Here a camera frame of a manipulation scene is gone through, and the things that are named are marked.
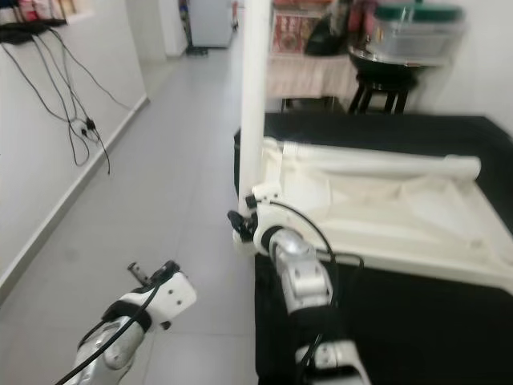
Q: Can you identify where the cream plastic table top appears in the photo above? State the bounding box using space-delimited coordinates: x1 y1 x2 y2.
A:
236 138 513 294

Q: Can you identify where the beige side table cloth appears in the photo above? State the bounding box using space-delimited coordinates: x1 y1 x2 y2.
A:
269 52 362 101

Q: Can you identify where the black power adapter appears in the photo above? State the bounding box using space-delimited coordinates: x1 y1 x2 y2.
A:
75 118 99 144

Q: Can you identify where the black stool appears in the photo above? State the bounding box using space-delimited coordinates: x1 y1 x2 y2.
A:
349 76 422 115

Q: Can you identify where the red printed box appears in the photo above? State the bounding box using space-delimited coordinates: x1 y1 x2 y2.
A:
277 12 313 54

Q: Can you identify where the black bag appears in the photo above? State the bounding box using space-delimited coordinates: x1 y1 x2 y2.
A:
306 12 353 57

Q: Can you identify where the black power strip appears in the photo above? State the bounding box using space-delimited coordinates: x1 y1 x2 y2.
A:
0 22 57 45

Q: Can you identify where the colourful snack bag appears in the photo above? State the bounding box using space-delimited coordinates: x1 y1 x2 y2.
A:
16 0 47 23

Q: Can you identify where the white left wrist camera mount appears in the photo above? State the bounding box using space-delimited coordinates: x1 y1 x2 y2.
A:
139 269 198 332

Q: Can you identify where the black hanging power cable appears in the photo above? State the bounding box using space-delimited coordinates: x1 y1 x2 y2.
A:
4 44 85 165
48 32 133 176

